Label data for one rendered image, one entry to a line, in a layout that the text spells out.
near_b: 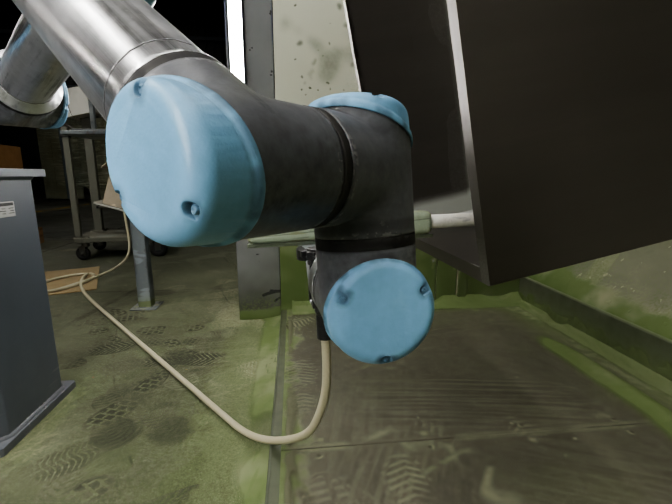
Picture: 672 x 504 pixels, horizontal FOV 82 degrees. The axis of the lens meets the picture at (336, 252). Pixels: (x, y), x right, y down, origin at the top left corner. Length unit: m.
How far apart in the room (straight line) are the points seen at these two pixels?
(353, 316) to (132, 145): 0.19
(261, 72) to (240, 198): 1.50
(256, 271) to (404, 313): 1.41
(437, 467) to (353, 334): 0.64
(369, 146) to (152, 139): 0.15
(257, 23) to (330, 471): 1.52
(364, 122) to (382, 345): 0.18
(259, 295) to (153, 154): 1.53
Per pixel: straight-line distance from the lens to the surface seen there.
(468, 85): 0.60
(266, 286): 1.72
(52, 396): 1.38
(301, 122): 0.25
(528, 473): 0.97
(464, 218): 0.71
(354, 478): 0.88
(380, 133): 0.31
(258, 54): 1.71
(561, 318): 1.79
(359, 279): 0.30
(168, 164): 0.21
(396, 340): 0.33
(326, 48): 1.72
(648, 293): 1.58
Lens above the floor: 0.63
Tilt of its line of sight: 11 degrees down
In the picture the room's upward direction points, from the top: straight up
